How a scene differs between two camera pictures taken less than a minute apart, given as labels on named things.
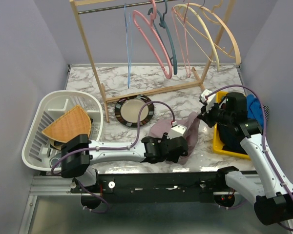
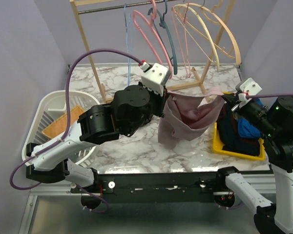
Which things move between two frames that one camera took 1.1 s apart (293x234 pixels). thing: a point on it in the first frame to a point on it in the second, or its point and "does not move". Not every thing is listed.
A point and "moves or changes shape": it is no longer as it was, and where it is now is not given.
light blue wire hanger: x=128 y=42 does not move
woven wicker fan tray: x=74 y=122 does not move
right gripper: x=206 y=115 to x=231 y=98
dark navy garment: x=231 y=138 does not move
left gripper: x=174 y=159 to x=161 y=101
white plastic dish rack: x=37 y=152 does not move
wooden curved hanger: x=227 y=29 does not move
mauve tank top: x=190 y=121 moves or changes shape
